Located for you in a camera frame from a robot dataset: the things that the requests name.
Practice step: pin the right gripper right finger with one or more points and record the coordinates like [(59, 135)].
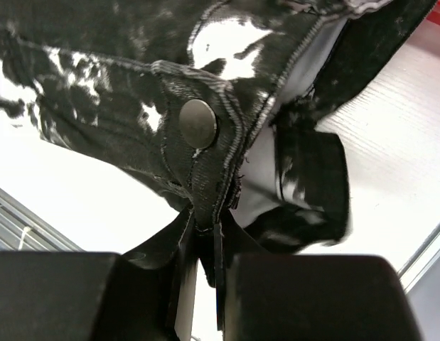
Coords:
[(219, 266)]

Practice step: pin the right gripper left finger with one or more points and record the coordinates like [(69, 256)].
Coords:
[(179, 317)]

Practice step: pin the black white tie-dye trousers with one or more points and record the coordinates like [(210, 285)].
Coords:
[(212, 104)]

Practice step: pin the red plastic bin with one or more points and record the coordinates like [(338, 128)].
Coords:
[(432, 19)]

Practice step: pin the aluminium rail frame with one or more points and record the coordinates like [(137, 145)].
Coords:
[(22, 230)]

